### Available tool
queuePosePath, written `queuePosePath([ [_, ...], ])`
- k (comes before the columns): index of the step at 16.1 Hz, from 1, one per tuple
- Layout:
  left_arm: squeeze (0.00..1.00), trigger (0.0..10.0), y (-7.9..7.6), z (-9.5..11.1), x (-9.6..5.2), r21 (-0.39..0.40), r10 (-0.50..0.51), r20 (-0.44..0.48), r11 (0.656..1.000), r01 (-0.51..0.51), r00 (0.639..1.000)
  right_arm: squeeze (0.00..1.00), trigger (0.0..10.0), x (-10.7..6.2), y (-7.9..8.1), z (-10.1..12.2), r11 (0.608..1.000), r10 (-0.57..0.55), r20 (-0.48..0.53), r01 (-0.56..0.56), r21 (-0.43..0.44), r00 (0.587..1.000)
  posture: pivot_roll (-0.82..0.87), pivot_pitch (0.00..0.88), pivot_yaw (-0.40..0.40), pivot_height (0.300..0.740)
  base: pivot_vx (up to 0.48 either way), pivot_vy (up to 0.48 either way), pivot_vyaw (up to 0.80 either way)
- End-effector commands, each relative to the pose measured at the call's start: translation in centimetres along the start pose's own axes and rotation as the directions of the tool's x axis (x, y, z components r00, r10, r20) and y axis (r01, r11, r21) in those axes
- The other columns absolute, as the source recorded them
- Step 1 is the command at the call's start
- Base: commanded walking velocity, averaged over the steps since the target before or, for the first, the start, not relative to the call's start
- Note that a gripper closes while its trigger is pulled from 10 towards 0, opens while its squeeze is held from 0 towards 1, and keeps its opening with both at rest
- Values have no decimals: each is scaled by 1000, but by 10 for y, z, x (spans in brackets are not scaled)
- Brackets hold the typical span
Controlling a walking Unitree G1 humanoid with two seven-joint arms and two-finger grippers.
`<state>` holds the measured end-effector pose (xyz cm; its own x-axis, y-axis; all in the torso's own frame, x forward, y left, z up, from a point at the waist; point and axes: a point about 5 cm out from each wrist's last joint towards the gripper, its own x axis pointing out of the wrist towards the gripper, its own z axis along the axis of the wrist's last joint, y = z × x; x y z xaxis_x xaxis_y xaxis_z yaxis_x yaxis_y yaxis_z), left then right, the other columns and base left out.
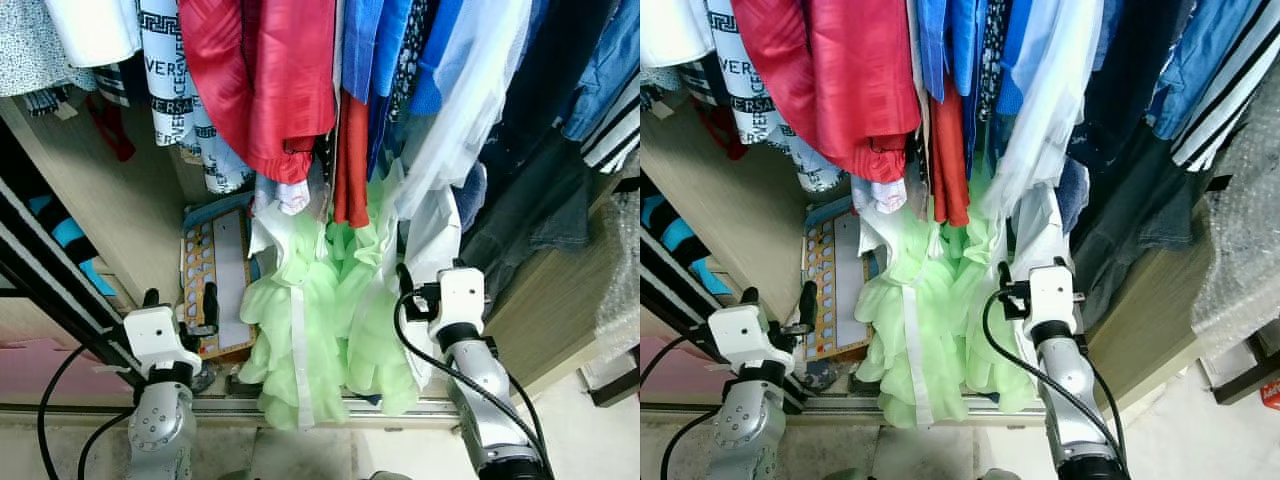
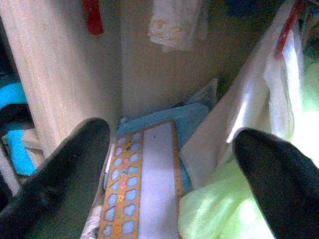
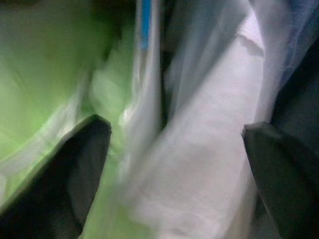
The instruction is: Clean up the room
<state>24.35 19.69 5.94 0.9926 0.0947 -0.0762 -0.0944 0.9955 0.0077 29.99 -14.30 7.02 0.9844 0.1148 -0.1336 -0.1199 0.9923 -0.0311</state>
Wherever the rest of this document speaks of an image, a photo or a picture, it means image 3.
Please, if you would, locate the white cloth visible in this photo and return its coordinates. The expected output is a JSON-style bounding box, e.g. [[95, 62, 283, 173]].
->
[[119, 17, 275, 239]]

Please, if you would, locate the blue cloth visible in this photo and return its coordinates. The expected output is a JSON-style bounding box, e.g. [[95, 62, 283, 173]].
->
[[249, 0, 319, 83]]

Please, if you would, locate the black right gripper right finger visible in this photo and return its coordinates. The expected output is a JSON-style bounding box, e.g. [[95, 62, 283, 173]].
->
[[241, 121, 319, 239]]

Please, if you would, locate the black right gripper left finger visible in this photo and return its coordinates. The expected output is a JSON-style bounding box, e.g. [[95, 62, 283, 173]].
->
[[0, 114, 112, 239]]

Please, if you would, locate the white item with blue stripe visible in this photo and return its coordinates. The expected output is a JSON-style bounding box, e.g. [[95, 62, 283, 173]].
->
[[119, 0, 165, 150]]

